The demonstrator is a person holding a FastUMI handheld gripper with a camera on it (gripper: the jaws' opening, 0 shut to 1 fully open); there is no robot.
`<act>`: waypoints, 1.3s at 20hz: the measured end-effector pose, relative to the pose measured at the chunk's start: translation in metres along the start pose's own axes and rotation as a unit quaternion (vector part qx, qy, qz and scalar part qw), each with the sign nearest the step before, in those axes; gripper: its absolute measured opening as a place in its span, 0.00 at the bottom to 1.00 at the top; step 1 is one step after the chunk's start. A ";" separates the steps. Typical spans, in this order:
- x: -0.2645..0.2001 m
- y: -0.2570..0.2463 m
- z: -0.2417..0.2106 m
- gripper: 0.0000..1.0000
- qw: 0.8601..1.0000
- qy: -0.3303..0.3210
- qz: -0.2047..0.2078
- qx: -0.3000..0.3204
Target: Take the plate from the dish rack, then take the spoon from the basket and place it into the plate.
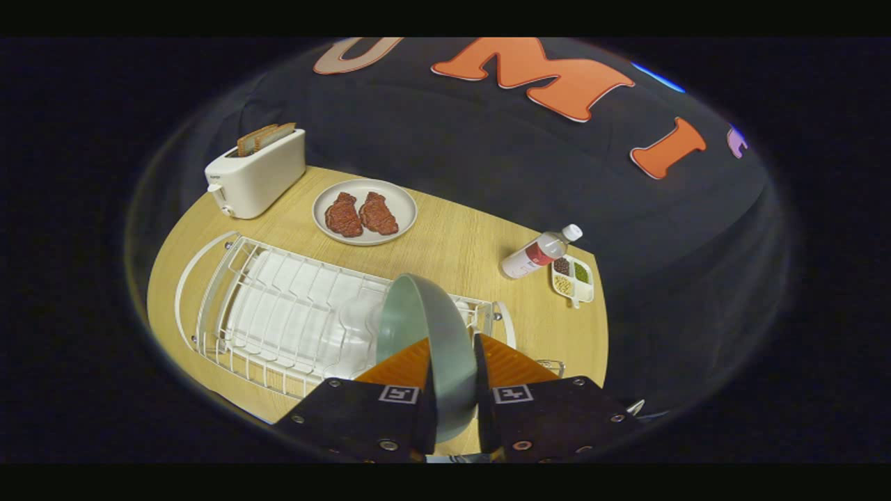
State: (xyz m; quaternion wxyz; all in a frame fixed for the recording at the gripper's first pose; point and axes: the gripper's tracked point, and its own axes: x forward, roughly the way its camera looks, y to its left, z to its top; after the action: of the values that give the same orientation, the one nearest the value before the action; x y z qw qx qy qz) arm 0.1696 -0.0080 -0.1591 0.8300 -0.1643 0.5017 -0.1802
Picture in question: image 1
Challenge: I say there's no white wire dish rack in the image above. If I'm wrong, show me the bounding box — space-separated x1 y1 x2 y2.
174 231 517 401

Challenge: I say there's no clear bottle red label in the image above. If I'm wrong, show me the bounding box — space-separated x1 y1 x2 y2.
500 223 583 280

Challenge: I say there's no red raw steak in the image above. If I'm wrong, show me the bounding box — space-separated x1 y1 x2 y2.
325 192 363 238
359 191 400 235

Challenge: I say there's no pale green plate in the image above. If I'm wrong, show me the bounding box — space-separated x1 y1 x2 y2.
376 273 479 444

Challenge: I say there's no beige round plate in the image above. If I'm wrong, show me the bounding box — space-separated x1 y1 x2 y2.
312 179 418 246

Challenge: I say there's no brown toast slice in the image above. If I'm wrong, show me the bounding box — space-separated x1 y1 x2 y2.
254 122 297 150
237 125 279 157

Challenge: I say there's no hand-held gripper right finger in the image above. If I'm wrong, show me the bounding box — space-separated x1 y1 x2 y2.
473 333 645 463

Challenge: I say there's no white toaster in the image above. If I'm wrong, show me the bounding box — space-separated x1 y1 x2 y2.
205 129 307 220

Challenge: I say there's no metal wire basket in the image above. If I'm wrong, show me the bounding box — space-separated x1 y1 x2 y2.
535 358 647 418

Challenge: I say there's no white divided condiment dish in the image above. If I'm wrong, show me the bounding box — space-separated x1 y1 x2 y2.
551 255 594 309

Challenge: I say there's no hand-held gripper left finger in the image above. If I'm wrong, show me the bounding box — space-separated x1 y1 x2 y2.
273 337 438 463

